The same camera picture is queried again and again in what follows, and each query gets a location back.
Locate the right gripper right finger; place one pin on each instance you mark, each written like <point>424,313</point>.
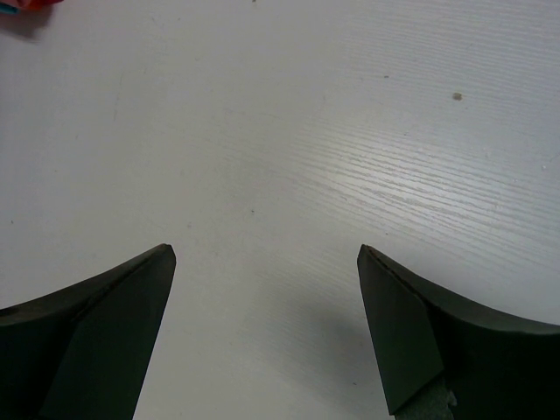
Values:
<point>443,356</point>

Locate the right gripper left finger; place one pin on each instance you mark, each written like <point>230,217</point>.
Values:
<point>82,352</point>

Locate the orange folded t shirt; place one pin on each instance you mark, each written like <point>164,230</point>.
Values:
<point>35,5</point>

